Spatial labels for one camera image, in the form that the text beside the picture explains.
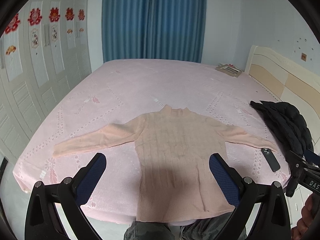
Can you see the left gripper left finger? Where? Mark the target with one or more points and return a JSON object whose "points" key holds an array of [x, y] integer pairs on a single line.
{"points": [[42, 219]]}

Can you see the black puffer jacket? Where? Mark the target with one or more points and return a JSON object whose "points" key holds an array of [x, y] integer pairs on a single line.
{"points": [[289, 126]]}

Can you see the pink knit sweater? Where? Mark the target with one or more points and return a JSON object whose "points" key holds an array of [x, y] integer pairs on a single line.
{"points": [[173, 148]]}

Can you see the person's right hand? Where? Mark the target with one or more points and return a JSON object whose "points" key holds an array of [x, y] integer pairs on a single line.
{"points": [[308, 225]]}

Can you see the cream wooden headboard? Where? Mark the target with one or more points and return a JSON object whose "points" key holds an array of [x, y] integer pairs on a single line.
{"points": [[288, 81]]}

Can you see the white wardrobe with red decals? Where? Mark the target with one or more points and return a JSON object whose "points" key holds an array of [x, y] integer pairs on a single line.
{"points": [[44, 55]]}

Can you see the camouflage trousers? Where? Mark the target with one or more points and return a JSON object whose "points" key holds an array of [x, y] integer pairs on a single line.
{"points": [[201, 229]]}

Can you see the pink patterned bed sheet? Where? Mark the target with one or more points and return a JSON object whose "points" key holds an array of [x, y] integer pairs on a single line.
{"points": [[121, 90]]}

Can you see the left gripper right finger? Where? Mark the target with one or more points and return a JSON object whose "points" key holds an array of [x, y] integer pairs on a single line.
{"points": [[272, 220]]}

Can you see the blue curtain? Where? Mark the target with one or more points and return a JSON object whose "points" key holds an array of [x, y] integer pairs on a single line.
{"points": [[153, 29]]}

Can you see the black smartphone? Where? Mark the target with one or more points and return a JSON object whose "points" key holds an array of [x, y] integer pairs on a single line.
{"points": [[271, 160]]}

